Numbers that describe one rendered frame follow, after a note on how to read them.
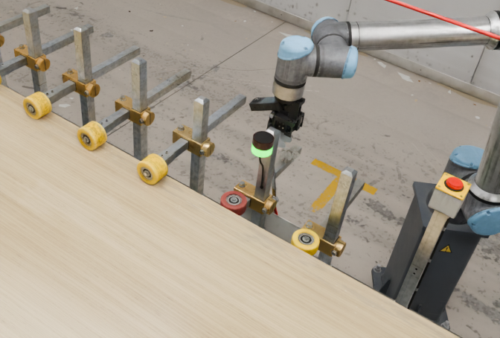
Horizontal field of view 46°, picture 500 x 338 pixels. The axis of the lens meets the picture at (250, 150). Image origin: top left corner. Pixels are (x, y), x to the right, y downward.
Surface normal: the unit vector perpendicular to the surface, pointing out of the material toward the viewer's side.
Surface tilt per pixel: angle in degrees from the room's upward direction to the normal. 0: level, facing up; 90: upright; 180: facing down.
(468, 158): 5
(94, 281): 0
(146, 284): 0
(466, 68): 90
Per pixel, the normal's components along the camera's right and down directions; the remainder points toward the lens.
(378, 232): 0.11, -0.77
